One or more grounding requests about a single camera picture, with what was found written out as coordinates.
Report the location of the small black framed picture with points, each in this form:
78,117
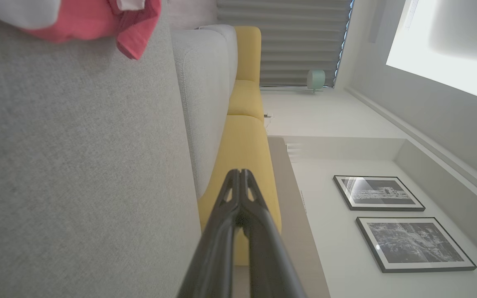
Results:
379,194

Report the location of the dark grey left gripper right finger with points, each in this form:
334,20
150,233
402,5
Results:
271,269

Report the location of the grey pleated curtain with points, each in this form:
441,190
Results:
296,41

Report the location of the large black framed picture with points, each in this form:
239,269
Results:
414,244

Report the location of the wide grey sofa seat cushion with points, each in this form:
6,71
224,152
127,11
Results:
205,103

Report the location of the narrow yellow sofa backrest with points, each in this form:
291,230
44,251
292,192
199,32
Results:
244,99

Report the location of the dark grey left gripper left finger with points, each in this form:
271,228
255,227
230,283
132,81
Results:
213,265

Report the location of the red jersey with white stripes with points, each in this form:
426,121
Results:
89,25

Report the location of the large yellow sofa backrest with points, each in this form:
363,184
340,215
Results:
242,145

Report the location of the large grey sofa chaise cushion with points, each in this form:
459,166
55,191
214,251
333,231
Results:
77,165

